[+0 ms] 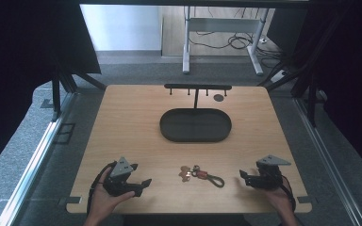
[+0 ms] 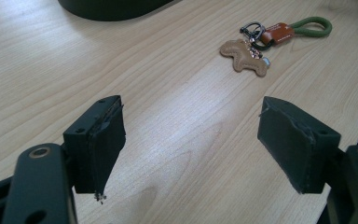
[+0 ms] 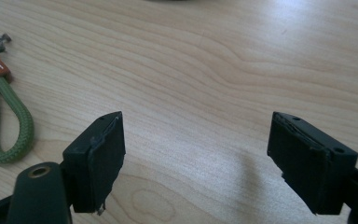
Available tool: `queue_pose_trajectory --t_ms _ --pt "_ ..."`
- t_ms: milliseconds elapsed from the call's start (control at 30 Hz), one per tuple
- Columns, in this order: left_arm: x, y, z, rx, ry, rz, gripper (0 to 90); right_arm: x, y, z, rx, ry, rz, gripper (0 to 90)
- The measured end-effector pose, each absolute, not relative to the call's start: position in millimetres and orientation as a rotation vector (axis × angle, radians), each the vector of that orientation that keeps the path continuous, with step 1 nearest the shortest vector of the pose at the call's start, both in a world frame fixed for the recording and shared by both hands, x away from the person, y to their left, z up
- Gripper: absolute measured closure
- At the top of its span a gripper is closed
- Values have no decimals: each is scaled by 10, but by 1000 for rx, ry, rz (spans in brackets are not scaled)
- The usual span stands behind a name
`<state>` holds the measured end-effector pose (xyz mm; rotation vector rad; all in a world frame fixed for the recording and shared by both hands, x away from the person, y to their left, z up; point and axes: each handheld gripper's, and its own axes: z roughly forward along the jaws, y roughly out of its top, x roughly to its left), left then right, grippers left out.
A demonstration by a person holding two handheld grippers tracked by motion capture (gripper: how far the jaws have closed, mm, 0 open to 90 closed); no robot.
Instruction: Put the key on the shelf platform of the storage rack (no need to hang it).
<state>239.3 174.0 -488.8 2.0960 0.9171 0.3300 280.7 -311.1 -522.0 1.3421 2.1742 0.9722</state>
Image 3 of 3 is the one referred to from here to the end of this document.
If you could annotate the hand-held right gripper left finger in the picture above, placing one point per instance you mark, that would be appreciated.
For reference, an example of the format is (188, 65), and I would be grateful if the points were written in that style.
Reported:
(96, 168)

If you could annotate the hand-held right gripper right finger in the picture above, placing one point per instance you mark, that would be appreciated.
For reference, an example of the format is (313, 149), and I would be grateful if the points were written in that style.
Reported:
(307, 165)

